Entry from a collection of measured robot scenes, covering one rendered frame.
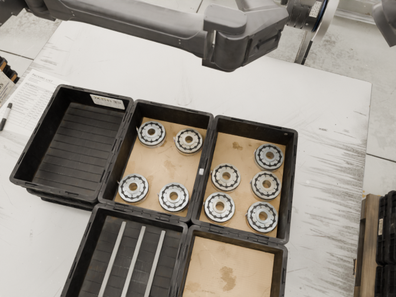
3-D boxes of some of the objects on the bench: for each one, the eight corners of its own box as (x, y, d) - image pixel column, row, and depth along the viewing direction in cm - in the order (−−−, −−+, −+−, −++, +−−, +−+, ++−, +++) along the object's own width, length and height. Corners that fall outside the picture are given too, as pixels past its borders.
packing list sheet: (29, 68, 143) (28, 67, 143) (72, 81, 141) (71, 79, 140) (-13, 124, 130) (-13, 124, 129) (35, 139, 127) (34, 138, 127)
